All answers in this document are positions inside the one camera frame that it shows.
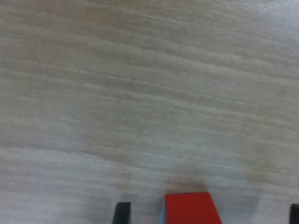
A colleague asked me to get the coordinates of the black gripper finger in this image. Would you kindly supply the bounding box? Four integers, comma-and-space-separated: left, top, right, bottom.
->
290, 203, 299, 224
111, 202, 131, 224

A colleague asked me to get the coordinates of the red cube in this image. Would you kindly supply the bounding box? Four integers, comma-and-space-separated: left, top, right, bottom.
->
163, 192, 222, 224

